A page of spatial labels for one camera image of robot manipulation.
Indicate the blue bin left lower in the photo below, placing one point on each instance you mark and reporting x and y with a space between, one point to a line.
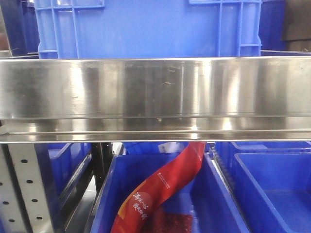
65 158

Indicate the blue bin with red bag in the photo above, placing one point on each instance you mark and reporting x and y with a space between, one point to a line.
206 197

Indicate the blue bin right lower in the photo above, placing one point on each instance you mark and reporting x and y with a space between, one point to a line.
274 191

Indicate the steel shelf beam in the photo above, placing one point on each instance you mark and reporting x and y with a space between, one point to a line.
193 99

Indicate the red snack bag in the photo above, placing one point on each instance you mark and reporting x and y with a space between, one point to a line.
157 188

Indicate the large blue crate upper shelf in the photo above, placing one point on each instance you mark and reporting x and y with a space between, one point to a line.
148 28

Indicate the steel perforated upright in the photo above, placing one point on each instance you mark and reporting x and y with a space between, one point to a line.
29 201

